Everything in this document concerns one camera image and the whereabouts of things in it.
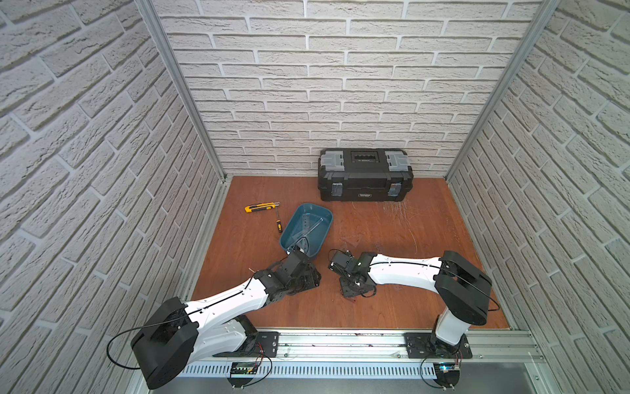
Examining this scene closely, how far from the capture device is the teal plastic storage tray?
0.97 meters

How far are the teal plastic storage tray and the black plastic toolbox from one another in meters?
0.10

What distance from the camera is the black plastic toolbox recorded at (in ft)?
3.27

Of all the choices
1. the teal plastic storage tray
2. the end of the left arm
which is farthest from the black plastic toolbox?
the end of the left arm
